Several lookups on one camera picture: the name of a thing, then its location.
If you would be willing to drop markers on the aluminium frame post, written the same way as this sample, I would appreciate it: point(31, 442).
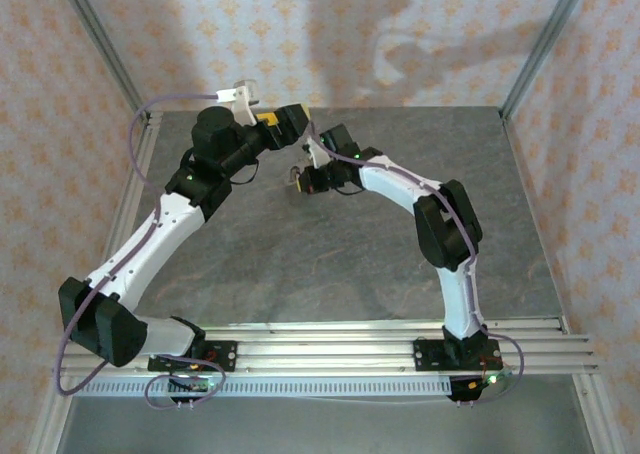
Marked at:
point(104, 44)
point(545, 44)

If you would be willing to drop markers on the grey metal panel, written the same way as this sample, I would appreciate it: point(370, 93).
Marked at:
point(325, 429)

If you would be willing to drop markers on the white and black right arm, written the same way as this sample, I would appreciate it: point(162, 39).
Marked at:
point(395, 184)

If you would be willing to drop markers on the aluminium frame leg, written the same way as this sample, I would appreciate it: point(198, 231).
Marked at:
point(597, 414)
point(50, 419)

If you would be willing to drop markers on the aluminium side rail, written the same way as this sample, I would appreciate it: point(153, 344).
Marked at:
point(127, 214)

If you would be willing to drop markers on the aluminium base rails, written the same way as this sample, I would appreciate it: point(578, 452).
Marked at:
point(325, 349)

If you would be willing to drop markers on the small circuit board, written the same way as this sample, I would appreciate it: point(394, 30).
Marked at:
point(492, 378)
point(195, 385)

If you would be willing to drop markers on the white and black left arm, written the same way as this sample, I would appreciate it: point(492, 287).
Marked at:
point(145, 254)

